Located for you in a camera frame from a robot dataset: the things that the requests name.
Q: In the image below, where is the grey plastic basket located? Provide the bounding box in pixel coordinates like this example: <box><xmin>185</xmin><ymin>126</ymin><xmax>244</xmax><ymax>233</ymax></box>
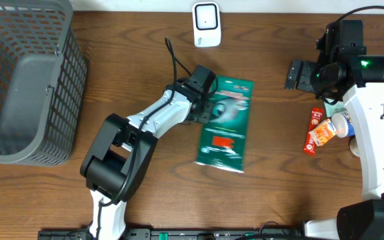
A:
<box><xmin>0</xmin><ymin>1</ymin><xmax>87</xmax><ymax>166</ymax></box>

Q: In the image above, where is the light green wipes pack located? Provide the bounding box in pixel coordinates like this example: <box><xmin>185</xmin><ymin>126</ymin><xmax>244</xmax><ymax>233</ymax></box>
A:
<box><xmin>324</xmin><ymin>99</ymin><xmax>346</xmax><ymax>118</ymax></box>

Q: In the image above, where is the red stick packet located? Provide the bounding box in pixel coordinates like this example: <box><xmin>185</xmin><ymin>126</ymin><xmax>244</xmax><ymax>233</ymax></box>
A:
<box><xmin>303</xmin><ymin>106</ymin><xmax>325</xmax><ymax>157</ymax></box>

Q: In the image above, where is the green 3M glove package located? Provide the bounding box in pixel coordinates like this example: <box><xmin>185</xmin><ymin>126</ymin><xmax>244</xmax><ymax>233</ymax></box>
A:
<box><xmin>195</xmin><ymin>75</ymin><xmax>254</xmax><ymax>173</ymax></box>

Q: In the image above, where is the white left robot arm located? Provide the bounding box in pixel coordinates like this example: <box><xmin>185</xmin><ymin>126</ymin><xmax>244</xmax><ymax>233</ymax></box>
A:
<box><xmin>80</xmin><ymin>65</ymin><xmax>218</xmax><ymax>239</ymax></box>

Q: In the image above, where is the green lid jar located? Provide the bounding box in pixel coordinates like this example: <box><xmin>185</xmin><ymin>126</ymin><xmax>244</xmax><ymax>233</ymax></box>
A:
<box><xmin>349</xmin><ymin>137</ymin><xmax>360</xmax><ymax>157</ymax></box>

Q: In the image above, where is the orange small box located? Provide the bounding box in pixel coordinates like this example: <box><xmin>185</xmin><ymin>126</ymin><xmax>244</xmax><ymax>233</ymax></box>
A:
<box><xmin>309</xmin><ymin>119</ymin><xmax>337</xmax><ymax>147</ymax></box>

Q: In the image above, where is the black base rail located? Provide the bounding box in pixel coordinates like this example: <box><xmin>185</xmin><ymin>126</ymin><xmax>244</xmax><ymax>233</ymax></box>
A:
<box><xmin>37</xmin><ymin>228</ymin><xmax>304</xmax><ymax>240</ymax></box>

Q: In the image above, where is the white blue label tub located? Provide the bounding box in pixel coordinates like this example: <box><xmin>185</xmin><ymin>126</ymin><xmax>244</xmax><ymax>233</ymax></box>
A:
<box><xmin>331</xmin><ymin>111</ymin><xmax>355</xmax><ymax>138</ymax></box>

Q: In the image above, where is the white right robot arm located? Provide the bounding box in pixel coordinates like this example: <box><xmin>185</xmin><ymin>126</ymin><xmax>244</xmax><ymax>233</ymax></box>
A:
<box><xmin>285</xmin><ymin>20</ymin><xmax>384</xmax><ymax>239</ymax></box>

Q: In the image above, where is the white barcode scanner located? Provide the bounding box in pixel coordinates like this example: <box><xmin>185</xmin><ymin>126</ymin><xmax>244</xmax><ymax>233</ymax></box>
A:
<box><xmin>192</xmin><ymin>1</ymin><xmax>221</xmax><ymax>48</ymax></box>

